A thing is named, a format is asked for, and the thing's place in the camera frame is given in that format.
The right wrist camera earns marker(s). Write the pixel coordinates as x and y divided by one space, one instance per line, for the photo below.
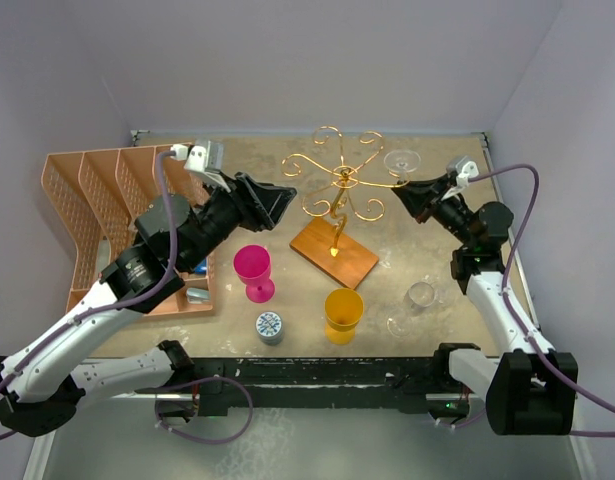
461 170

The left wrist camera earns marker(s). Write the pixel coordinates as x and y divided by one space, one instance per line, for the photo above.
205 159

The clear wine glass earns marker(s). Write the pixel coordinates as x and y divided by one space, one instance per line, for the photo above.
402 163
419 298

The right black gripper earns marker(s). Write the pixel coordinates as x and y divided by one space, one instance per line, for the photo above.
419 197

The pink plastic goblet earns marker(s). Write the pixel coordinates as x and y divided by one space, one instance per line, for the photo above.
252 265

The pink plastic desk organizer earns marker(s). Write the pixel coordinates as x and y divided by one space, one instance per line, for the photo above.
99 193

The patterned round tin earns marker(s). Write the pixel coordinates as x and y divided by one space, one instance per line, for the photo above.
269 328

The blue object in organizer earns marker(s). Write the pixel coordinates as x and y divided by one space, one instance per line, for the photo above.
201 268

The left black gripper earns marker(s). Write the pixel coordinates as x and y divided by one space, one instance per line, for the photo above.
260 204

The grey stapler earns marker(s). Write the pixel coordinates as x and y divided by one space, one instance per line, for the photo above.
197 295

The gold wine glass rack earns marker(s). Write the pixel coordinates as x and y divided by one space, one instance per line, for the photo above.
323 241

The yellow plastic goblet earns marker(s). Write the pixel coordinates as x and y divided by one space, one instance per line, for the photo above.
344 309

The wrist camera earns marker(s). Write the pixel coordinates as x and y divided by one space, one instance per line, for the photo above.
461 170
205 159

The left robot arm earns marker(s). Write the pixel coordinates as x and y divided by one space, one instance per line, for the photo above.
45 384

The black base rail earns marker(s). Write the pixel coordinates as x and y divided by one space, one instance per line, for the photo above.
410 385

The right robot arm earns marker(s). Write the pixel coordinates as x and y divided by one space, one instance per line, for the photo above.
526 391

